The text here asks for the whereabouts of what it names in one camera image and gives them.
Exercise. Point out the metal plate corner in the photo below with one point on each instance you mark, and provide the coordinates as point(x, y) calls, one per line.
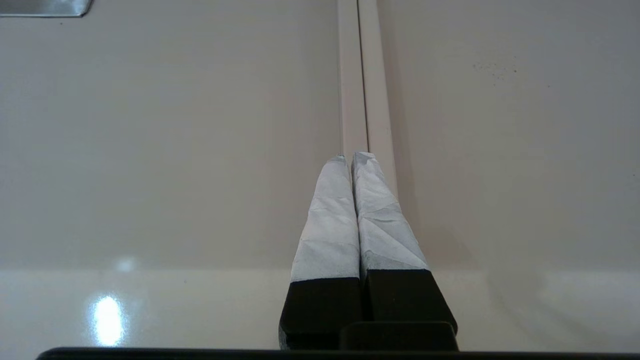
point(45, 7)

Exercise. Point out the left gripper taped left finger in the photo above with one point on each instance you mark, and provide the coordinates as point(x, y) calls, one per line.
point(325, 250)

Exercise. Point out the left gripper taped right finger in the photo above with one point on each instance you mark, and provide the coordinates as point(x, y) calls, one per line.
point(390, 250)

